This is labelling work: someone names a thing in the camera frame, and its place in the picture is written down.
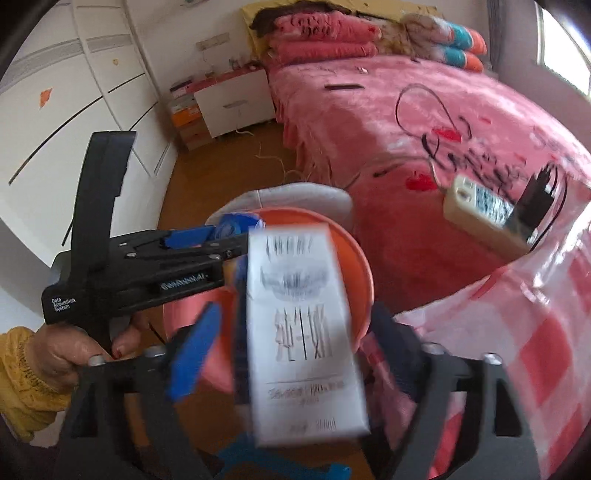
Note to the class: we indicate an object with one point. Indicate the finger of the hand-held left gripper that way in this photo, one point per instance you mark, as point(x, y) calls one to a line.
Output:
point(228, 256)
point(187, 237)

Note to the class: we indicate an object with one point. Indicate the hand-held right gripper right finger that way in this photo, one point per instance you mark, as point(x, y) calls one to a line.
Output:
point(397, 360)

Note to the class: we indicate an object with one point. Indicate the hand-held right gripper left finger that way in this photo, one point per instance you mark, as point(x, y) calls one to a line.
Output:
point(194, 350)

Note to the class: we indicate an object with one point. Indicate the orange bin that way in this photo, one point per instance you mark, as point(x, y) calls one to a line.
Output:
point(351, 277)

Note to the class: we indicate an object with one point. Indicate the black white milk carton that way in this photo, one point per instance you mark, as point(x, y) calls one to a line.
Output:
point(300, 346)

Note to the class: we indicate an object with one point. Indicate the person's left forearm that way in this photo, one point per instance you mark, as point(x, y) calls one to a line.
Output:
point(23, 378)

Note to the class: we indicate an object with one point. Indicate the person's left hand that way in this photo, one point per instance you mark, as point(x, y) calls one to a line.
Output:
point(60, 348)

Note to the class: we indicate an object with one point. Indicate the brown cardboard box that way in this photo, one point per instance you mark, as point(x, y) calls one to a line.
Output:
point(191, 138)

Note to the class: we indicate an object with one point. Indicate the orange cardboard box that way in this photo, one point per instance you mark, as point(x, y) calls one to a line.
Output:
point(187, 119)

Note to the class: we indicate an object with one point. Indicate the white nightstand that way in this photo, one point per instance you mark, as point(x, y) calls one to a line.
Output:
point(235, 104)

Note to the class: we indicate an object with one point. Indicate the pink white checkered tablecloth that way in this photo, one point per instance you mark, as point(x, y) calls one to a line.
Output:
point(545, 369)

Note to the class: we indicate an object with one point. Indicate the white power strip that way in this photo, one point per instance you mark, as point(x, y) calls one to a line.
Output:
point(485, 210)

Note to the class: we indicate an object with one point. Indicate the bed with pink blanket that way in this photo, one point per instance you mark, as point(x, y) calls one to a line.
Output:
point(369, 138)

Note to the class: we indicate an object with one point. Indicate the slim black object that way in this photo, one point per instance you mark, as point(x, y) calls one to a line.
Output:
point(344, 86)

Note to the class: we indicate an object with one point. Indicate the white wardrobe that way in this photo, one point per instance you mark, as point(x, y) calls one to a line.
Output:
point(69, 69)

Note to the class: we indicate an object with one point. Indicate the black device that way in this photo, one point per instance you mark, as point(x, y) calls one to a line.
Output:
point(535, 203)

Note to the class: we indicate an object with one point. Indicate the pink pillow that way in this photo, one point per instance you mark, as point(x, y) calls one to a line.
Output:
point(323, 50)
point(328, 25)

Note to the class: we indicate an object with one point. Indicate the beige floral pillow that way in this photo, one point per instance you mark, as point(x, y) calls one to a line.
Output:
point(397, 37)

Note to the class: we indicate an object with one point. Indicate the colourful folded quilt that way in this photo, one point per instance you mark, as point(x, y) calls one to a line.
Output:
point(464, 60)

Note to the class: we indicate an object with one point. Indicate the colourful striped pillows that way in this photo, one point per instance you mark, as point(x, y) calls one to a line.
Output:
point(452, 32)

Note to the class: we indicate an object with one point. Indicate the window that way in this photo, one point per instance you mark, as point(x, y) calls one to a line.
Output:
point(565, 50)

